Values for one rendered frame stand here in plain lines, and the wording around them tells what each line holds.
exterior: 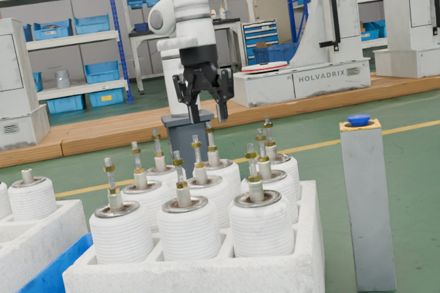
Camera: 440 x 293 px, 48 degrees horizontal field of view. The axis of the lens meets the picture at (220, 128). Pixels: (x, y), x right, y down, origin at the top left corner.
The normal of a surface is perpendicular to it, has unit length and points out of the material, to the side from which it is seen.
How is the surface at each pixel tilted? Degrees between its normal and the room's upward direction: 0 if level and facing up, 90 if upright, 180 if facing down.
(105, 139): 90
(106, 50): 90
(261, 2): 90
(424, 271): 0
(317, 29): 90
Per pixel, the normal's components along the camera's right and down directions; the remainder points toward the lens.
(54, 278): 0.96, -0.14
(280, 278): -0.20, 0.20
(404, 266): -0.14, -0.98
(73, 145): 0.19, 0.14
